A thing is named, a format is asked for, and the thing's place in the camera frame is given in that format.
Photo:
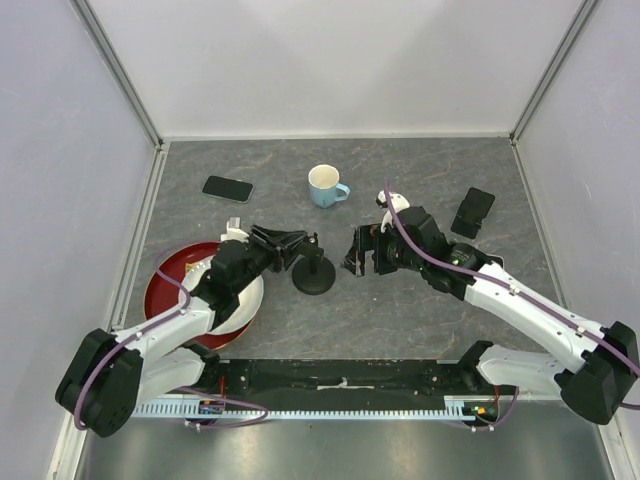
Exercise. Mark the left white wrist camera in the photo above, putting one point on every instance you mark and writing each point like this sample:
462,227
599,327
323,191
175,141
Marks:
234,231

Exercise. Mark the black phone pink case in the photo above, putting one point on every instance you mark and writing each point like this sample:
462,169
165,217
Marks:
495,258

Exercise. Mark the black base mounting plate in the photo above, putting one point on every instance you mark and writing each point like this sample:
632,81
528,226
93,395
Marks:
342,385

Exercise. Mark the red round tray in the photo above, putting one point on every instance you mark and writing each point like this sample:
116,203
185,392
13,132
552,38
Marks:
161,295

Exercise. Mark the black folding phone stand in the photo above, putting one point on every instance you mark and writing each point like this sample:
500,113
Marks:
473,209

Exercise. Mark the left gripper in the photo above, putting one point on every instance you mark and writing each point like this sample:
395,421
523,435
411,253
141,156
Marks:
287,242

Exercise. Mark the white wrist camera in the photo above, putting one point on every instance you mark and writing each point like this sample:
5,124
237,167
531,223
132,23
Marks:
234,231
399,203

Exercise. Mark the white paper plate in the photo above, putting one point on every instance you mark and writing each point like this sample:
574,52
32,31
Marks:
250,298

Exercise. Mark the black round-base phone stand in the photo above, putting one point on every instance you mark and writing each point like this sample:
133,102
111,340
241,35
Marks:
313,273

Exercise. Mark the black phone clear case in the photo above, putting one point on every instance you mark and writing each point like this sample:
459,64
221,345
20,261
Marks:
228,189

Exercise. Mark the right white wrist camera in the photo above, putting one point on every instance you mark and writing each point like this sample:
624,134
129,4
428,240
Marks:
399,203

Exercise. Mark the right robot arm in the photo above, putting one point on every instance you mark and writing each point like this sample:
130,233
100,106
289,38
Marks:
591,367

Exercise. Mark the light blue mug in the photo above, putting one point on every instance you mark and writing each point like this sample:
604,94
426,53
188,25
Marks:
325,186

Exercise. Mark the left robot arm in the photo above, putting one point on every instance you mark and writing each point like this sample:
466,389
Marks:
111,374

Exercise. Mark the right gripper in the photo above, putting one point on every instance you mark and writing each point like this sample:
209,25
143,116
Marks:
368,237

